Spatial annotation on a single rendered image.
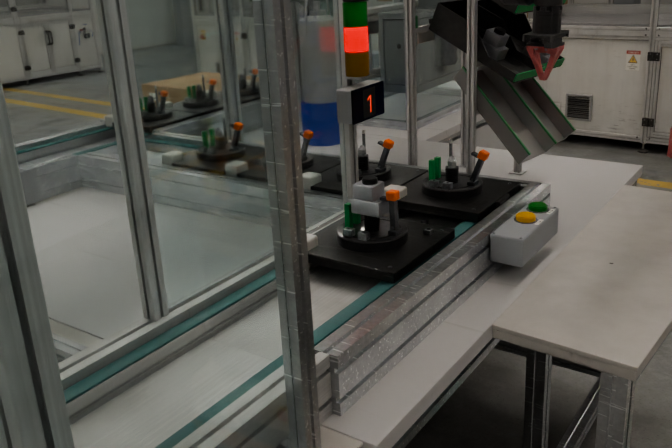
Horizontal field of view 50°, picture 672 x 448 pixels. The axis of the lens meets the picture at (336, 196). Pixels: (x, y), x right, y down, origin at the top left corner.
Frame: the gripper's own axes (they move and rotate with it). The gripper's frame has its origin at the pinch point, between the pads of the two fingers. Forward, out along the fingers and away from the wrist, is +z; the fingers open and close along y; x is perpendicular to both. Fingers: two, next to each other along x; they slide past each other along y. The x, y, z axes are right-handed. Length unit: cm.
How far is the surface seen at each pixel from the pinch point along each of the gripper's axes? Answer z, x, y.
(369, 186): 15.3, -17.5, 41.2
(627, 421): 49, 32, 39
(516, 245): 28.6, 5.3, 24.2
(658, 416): 123, 21, -73
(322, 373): 30, -2, 78
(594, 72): 72, -101, -398
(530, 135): 20.9, -11.9, -27.2
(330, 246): 27, -23, 46
